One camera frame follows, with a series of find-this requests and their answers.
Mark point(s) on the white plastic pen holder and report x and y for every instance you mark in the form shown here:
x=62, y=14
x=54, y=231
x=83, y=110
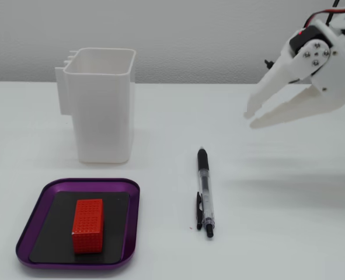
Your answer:
x=102, y=116

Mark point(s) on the red perforated block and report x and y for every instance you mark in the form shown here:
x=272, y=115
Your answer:
x=87, y=227

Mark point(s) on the clear black ballpoint pen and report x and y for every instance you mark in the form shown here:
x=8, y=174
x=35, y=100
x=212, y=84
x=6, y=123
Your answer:
x=205, y=192

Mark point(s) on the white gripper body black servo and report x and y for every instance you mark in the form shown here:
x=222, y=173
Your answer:
x=333, y=76

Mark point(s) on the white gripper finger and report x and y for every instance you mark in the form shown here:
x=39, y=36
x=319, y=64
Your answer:
x=294, y=108
x=277, y=76

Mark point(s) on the purple metal tray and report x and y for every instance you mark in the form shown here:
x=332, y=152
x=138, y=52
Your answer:
x=131, y=204

